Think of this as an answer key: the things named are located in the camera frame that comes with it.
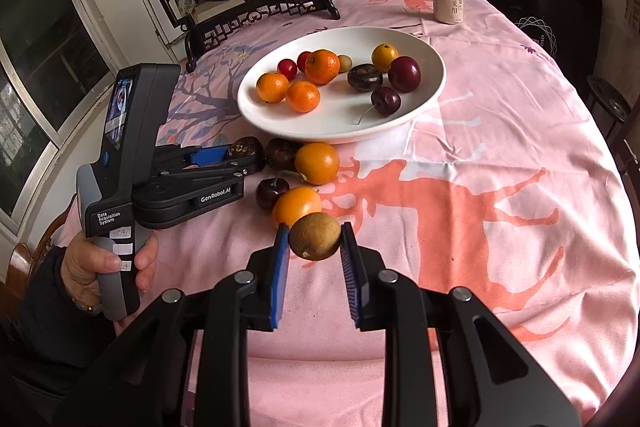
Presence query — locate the pink printed tablecloth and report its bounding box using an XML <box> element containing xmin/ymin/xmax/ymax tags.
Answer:
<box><xmin>50</xmin><ymin>0</ymin><xmax>636</xmax><ymax>427</ymax></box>

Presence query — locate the brown wooden chair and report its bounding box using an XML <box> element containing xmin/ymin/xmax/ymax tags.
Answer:
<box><xmin>0</xmin><ymin>207</ymin><xmax>76</xmax><ymax>288</ymax></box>

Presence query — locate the dark red plum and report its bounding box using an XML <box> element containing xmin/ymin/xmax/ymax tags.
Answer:
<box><xmin>388</xmin><ymin>56</ymin><xmax>422</xmax><ymax>94</ymax></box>

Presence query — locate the smooth yellowish round orange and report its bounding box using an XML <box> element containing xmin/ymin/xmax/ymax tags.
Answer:
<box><xmin>371</xmin><ymin>43</ymin><xmax>400</xmax><ymax>73</ymax></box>

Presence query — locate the white oval plate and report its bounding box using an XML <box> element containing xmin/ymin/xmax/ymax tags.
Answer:
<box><xmin>237</xmin><ymin>26</ymin><xmax>447</xmax><ymax>144</ymax></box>

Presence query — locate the black round stool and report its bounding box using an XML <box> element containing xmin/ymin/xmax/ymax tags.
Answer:
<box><xmin>586</xmin><ymin>77</ymin><xmax>632</xmax><ymax>142</ymax></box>

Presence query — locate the white framed window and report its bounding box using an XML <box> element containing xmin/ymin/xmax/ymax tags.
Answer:
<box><xmin>0</xmin><ymin>0</ymin><xmax>126</xmax><ymax>233</ymax></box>

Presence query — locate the large dark brown water chestnut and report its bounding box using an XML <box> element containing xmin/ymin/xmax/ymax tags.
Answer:
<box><xmin>347</xmin><ymin>63</ymin><xmax>385</xmax><ymax>93</ymax></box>

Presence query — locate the person's left forearm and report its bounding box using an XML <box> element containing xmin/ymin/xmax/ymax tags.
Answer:
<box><xmin>0</xmin><ymin>246</ymin><xmax>126</xmax><ymax>427</ymax></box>

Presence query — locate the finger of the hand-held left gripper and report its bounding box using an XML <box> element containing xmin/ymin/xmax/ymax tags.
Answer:
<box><xmin>150</xmin><ymin>156</ymin><xmax>267</xmax><ymax>188</ymax></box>
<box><xmin>152</xmin><ymin>144</ymin><xmax>232</xmax><ymax>168</ymax></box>

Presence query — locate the person's left hand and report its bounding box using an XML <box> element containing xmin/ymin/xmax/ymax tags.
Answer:
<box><xmin>59</xmin><ymin>232</ymin><xmax>159</xmax><ymax>338</ymax></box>

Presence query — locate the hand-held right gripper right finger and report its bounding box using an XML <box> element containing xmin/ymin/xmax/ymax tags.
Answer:
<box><xmin>340</xmin><ymin>221</ymin><xmax>583</xmax><ymax>427</ymax></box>

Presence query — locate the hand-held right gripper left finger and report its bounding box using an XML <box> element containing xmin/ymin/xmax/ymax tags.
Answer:
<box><xmin>65</xmin><ymin>223</ymin><xmax>292</xmax><ymax>427</ymax></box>

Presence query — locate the beige drink can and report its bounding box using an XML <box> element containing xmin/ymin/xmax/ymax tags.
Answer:
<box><xmin>433</xmin><ymin>0</ymin><xmax>466</xmax><ymax>26</ymax></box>

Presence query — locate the mandarin orange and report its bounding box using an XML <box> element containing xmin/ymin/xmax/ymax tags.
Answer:
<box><xmin>304</xmin><ymin>49</ymin><xmax>341</xmax><ymax>86</ymax></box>
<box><xmin>256</xmin><ymin>72</ymin><xmax>291</xmax><ymax>104</ymax></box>
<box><xmin>285</xmin><ymin>80</ymin><xmax>321</xmax><ymax>114</ymax></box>

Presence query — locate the dark red cherry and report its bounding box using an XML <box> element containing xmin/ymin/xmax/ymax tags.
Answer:
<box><xmin>354</xmin><ymin>87</ymin><xmax>402</xmax><ymax>126</ymax></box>
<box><xmin>255</xmin><ymin>171</ymin><xmax>307</xmax><ymax>210</ymax></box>

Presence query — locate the black cabinet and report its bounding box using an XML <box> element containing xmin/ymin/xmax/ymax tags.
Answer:
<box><xmin>440</xmin><ymin>0</ymin><xmax>603</xmax><ymax>78</ymax></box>

